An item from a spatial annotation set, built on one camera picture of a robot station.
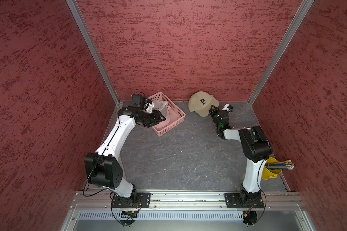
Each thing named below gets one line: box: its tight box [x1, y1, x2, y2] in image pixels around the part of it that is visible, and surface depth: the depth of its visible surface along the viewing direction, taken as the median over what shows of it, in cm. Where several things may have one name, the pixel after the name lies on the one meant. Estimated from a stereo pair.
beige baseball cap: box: [188, 91, 220, 118], surface depth 106 cm
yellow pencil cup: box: [261, 156, 283, 180], surface depth 77 cm
